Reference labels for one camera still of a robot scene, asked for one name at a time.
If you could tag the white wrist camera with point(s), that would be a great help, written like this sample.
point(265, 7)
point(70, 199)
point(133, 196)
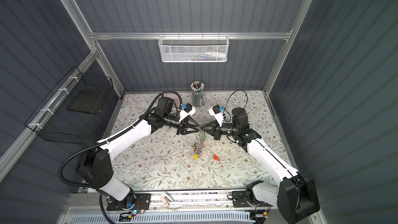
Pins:
point(217, 113)
point(185, 111)

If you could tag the white bottle in basket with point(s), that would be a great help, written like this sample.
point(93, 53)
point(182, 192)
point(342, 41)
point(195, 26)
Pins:
point(216, 55)

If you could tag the round metal key organizer plate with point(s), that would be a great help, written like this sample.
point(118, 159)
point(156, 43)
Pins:
point(198, 144)

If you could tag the black wire side basket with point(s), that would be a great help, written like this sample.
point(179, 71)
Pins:
point(80, 113)

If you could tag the clear pen cup with pens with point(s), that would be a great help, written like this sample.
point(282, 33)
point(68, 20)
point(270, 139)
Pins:
point(197, 88)

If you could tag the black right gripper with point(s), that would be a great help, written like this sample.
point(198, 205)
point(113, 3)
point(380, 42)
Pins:
point(215, 126)

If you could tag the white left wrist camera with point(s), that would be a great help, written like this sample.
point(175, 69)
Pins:
point(185, 111)

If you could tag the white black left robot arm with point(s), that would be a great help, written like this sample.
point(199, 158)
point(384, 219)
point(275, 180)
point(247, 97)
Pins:
point(95, 165)

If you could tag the red key tag on table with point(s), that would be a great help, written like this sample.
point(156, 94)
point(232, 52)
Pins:
point(216, 157)

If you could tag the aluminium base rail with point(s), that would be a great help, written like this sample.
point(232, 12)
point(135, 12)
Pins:
point(192, 206)

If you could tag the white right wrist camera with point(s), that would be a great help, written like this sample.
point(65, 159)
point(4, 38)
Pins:
point(217, 113)

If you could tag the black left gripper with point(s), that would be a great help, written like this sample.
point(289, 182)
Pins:
point(183, 127)

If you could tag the white wire wall basket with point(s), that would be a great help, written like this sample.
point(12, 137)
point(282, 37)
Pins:
point(192, 50)

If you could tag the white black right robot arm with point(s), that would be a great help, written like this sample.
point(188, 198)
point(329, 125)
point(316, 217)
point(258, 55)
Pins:
point(295, 193)

